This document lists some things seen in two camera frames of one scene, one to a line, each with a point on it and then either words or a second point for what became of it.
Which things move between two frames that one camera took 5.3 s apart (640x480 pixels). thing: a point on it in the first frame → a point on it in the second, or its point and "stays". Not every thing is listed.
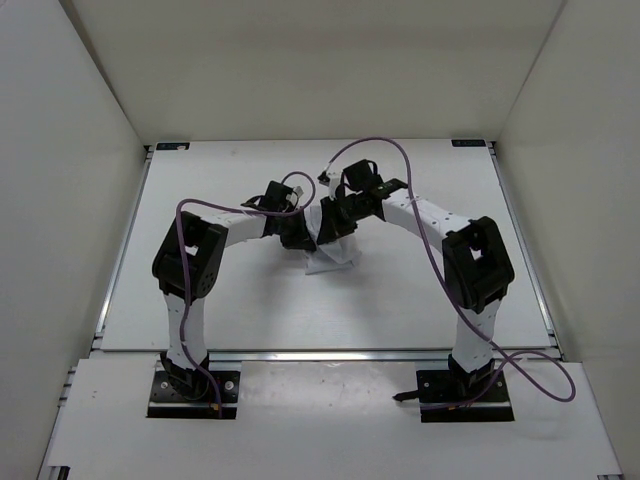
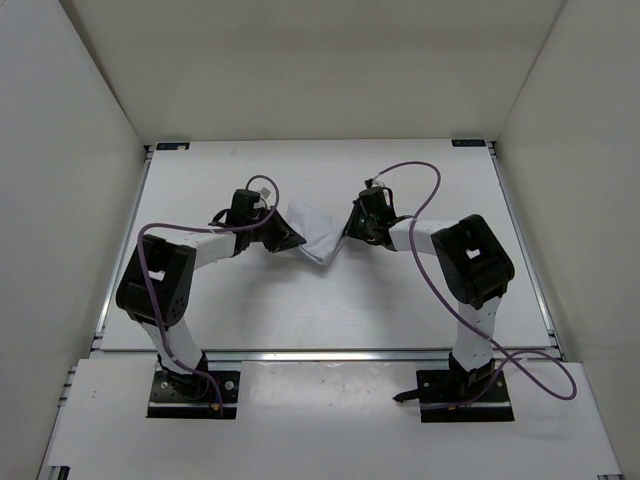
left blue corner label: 172,146 stays
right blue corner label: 468,143 stays
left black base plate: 168,402 stays
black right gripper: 332,227 → 351,229
